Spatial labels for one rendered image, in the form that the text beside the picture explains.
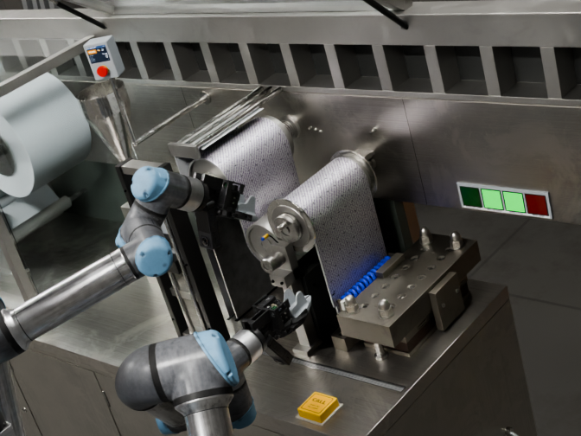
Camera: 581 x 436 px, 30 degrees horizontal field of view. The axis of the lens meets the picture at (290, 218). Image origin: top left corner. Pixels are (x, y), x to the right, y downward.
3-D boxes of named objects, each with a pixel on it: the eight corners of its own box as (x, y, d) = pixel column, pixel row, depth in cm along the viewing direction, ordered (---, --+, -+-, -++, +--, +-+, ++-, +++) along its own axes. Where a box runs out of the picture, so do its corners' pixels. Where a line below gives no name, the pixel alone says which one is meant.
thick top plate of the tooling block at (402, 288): (341, 335, 266) (335, 315, 263) (430, 251, 290) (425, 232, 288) (394, 348, 256) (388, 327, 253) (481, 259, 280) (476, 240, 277)
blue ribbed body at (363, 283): (340, 308, 270) (336, 296, 268) (388, 263, 283) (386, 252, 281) (350, 310, 268) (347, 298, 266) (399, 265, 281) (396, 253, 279)
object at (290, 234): (272, 234, 265) (274, 211, 260) (277, 230, 266) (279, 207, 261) (296, 248, 262) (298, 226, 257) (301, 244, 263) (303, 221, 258)
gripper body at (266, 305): (290, 297, 250) (258, 326, 243) (300, 327, 254) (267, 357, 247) (266, 291, 255) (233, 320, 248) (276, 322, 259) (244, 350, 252)
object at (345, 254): (333, 307, 269) (314, 243, 261) (386, 258, 283) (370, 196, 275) (334, 307, 269) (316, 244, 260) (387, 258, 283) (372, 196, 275)
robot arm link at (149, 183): (121, 192, 229) (139, 157, 227) (159, 201, 237) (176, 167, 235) (141, 209, 224) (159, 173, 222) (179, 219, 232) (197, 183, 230)
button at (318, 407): (299, 416, 254) (296, 408, 252) (317, 399, 258) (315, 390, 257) (322, 424, 249) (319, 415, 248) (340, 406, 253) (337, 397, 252)
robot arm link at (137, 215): (118, 257, 224) (141, 211, 222) (110, 237, 234) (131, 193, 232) (151, 270, 228) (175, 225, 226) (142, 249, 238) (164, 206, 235)
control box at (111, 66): (92, 83, 283) (79, 48, 279) (102, 73, 289) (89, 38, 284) (117, 79, 281) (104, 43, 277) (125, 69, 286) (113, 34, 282)
